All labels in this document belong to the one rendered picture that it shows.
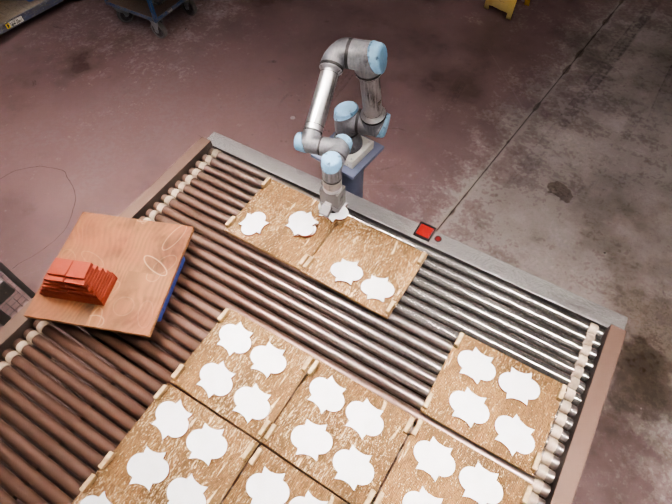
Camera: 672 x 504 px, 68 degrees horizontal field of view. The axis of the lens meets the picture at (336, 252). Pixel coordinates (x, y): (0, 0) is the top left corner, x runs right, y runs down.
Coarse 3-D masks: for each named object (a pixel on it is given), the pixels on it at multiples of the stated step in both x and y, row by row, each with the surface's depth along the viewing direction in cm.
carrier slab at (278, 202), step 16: (272, 192) 232; (288, 192) 232; (256, 208) 227; (272, 208) 227; (288, 208) 227; (304, 208) 226; (272, 224) 222; (320, 224) 221; (336, 224) 222; (256, 240) 217; (272, 240) 217; (288, 240) 217; (304, 240) 217; (320, 240) 217; (272, 256) 214; (288, 256) 212
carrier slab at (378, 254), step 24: (336, 240) 216; (360, 240) 216; (384, 240) 216; (312, 264) 210; (360, 264) 209; (384, 264) 209; (408, 264) 209; (336, 288) 203; (360, 288) 203; (384, 312) 197
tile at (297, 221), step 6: (294, 216) 220; (300, 216) 220; (306, 216) 220; (294, 222) 219; (300, 222) 218; (306, 222) 218; (312, 222) 218; (294, 228) 217; (300, 228) 217; (306, 228) 217; (312, 228) 217; (294, 234) 215; (300, 234) 215; (306, 234) 215
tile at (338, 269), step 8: (336, 264) 208; (344, 264) 208; (352, 264) 208; (336, 272) 206; (344, 272) 206; (352, 272) 206; (360, 272) 206; (336, 280) 204; (344, 280) 204; (352, 280) 204
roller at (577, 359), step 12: (192, 168) 244; (204, 180) 241; (216, 180) 239; (228, 192) 237; (240, 192) 235; (420, 288) 208; (432, 288) 204; (456, 300) 201; (480, 312) 198; (492, 312) 198; (504, 324) 195; (516, 324) 195; (528, 336) 192; (540, 336) 192; (552, 348) 189; (564, 348) 189; (576, 360) 187; (588, 360) 186
